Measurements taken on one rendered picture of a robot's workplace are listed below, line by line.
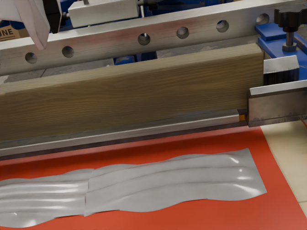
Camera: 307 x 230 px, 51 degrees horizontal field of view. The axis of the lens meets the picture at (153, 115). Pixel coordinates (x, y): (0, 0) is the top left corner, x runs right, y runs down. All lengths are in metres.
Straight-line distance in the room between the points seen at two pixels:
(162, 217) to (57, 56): 0.38
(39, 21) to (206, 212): 0.23
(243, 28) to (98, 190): 0.38
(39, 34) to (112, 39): 0.28
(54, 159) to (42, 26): 0.18
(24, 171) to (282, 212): 0.30
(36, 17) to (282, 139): 0.29
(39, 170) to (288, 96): 0.30
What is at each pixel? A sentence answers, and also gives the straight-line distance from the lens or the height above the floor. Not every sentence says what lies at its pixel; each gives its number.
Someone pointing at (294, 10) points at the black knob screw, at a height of 1.06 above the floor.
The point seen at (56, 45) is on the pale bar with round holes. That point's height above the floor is 1.03.
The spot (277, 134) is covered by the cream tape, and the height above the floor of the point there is 0.96.
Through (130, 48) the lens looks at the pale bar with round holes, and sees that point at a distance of 0.58.
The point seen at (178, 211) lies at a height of 0.96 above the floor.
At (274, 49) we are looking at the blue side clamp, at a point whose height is 1.00.
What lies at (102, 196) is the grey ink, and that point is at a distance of 0.35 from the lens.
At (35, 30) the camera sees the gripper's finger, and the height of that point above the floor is 1.13.
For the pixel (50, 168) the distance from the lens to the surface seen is 0.42.
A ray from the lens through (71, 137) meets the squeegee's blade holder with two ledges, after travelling 0.39.
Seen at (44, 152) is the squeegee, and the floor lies 0.97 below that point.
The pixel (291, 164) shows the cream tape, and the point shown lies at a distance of 0.37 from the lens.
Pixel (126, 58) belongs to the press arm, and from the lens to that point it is 0.79.
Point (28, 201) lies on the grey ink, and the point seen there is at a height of 0.96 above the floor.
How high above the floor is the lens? 1.20
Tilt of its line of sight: 31 degrees down
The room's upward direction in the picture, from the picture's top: 11 degrees counter-clockwise
